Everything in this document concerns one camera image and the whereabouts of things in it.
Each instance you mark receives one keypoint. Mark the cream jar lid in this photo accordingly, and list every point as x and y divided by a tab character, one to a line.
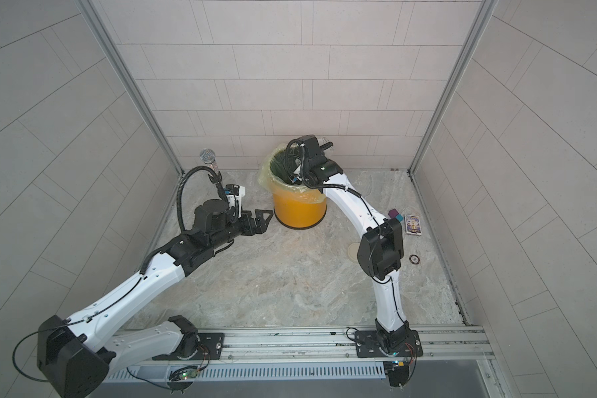
352	251

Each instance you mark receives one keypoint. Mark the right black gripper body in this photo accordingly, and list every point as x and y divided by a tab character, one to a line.
306	153

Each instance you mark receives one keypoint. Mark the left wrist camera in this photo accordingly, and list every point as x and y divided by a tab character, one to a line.
235	194

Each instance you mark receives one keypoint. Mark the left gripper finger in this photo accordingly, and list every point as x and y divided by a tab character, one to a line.
263	215
259	227

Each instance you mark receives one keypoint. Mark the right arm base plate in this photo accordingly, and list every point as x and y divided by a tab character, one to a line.
368	346

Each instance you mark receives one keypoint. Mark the aluminium mounting rail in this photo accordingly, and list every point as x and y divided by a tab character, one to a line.
283	345

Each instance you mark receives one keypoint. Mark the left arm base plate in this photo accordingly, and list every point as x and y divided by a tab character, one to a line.
211	346

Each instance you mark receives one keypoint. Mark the orange trash bin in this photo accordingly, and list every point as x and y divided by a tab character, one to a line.
293	214

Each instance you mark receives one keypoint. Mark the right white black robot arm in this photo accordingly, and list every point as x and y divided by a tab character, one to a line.
381	247

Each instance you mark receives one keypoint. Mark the black stand with shaker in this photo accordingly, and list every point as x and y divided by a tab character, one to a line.
209	160

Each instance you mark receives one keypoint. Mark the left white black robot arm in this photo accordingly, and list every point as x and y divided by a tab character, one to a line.
76	354

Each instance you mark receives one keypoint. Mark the purple card pack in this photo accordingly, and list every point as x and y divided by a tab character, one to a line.
412	224

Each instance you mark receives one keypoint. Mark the right controller board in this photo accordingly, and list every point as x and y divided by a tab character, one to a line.
397	373

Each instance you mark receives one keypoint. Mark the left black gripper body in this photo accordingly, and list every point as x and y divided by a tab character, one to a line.
240	226

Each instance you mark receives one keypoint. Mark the left controller board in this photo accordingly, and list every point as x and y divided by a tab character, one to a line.
181	379

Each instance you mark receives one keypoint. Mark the controller board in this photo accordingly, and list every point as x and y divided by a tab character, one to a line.
397	373
181	379

